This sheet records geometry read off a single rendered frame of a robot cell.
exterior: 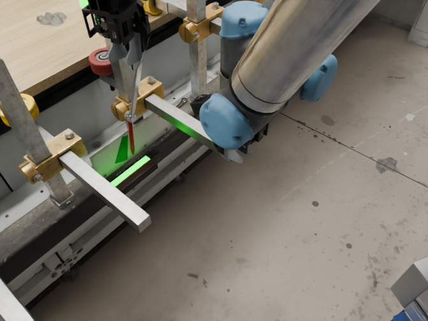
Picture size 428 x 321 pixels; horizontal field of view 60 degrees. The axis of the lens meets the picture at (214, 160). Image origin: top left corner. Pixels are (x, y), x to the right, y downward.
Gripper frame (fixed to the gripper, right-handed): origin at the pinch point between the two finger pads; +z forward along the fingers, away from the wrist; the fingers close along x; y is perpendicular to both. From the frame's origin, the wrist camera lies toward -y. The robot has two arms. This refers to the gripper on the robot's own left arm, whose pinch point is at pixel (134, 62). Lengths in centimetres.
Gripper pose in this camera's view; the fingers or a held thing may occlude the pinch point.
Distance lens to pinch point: 79.0
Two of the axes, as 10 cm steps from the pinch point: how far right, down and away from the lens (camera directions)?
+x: 9.4, 2.7, -2.3
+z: 0.0, 6.6, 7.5
